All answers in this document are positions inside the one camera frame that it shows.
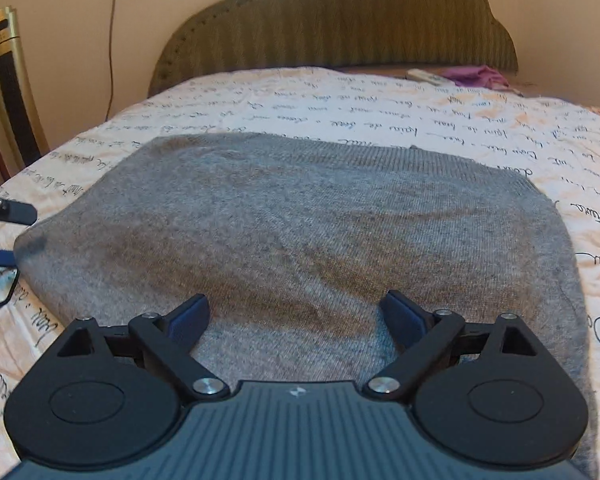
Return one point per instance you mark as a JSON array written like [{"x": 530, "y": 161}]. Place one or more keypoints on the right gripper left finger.
[{"x": 166, "y": 341}]

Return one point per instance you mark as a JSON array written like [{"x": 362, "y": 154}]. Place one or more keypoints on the gold tower fan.
[{"x": 18, "y": 111}]

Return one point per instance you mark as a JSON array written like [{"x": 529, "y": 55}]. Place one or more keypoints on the white script-print bed quilt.
[{"x": 553, "y": 143}]

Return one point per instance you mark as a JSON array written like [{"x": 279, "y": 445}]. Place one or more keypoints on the white remote control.
[{"x": 417, "y": 74}]

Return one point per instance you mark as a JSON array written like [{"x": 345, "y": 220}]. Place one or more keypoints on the olive green upholstered headboard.
[{"x": 252, "y": 34}]

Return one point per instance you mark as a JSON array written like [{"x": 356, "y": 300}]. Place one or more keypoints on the grey sweater navy sleeves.
[{"x": 294, "y": 243}]

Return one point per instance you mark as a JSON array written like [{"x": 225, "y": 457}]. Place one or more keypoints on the purple garment by headboard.
[{"x": 476, "y": 77}]

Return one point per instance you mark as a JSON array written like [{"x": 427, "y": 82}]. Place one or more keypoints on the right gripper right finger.
[{"x": 426, "y": 339}]

